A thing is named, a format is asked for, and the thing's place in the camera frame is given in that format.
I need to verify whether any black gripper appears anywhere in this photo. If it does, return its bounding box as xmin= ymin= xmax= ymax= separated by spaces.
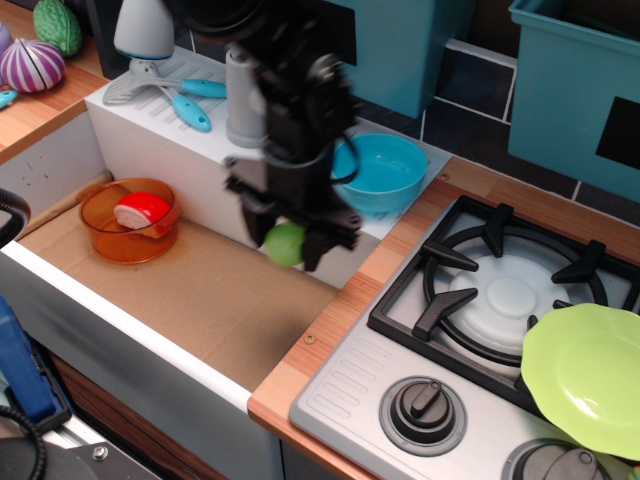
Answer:
xmin=224 ymin=149 xmax=361 ymax=272

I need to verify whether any green toy pear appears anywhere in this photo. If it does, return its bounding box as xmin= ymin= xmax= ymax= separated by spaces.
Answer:
xmin=264 ymin=222 xmax=305 ymax=267

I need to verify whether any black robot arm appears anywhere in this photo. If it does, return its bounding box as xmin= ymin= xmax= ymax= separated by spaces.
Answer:
xmin=166 ymin=1 xmax=361 ymax=271

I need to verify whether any blue plastic bowl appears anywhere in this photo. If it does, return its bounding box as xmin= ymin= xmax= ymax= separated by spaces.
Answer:
xmin=332 ymin=133 xmax=429 ymax=214

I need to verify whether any brown cardboard sheet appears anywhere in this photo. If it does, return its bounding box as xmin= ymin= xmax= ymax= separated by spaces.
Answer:
xmin=20 ymin=181 xmax=337 ymax=391

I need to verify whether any grey toy faucet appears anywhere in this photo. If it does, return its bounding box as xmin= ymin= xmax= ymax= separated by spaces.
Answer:
xmin=225 ymin=45 xmax=265 ymax=148

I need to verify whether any red white toy fruit slice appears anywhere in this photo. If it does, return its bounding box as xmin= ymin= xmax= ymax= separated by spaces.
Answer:
xmin=113 ymin=192 xmax=170 ymax=230

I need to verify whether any orange transparent pot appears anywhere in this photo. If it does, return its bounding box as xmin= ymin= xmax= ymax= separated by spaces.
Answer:
xmin=76 ymin=178 xmax=182 ymax=264

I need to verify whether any black stove grate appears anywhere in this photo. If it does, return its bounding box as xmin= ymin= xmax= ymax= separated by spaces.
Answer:
xmin=368 ymin=196 xmax=639 ymax=414

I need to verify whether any silver toy stove top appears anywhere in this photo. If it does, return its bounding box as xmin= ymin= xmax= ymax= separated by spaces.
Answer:
xmin=290 ymin=203 xmax=639 ymax=479

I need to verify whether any teal storage bin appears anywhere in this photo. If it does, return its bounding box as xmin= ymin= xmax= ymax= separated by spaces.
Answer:
xmin=320 ymin=0 xmax=476 ymax=118
xmin=508 ymin=1 xmax=639 ymax=201

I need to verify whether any grey stove knob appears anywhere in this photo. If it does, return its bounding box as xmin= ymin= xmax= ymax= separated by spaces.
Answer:
xmin=501 ymin=438 xmax=611 ymax=480
xmin=379 ymin=376 xmax=467 ymax=457

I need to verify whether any white soap dispenser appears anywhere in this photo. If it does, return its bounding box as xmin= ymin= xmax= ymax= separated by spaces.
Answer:
xmin=114 ymin=0 xmax=175 ymax=61

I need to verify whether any blue clamp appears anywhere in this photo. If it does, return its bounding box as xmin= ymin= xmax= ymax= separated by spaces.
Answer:
xmin=1 ymin=297 xmax=73 ymax=434

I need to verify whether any purple striped toy onion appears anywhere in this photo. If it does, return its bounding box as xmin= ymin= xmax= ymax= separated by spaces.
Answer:
xmin=1 ymin=38 xmax=66 ymax=93

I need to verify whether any blue utensil tip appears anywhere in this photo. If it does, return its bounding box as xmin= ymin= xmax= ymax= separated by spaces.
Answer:
xmin=0 ymin=90 xmax=18 ymax=109

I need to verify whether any green toy vegetable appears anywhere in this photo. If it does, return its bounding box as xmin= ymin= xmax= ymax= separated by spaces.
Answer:
xmin=33 ymin=0 xmax=83 ymax=57

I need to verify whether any light green plastic plate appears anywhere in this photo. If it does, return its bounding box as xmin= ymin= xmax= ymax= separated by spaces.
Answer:
xmin=521 ymin=304 xmax=639 ymax=461

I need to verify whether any purple toy at edge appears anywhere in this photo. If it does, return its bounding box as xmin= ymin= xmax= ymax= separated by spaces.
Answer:
xmin=0 ymin=23 xmax=13 ymax=56

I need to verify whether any grey utensil blue handle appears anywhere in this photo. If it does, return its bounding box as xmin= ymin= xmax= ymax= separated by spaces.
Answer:
xmin=158 ymin=86 xmax=212 ymax=132

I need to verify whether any black cable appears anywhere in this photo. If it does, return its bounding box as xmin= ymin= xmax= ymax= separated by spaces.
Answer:
xmin=0 ymin=404 xmax=47 ymax=480

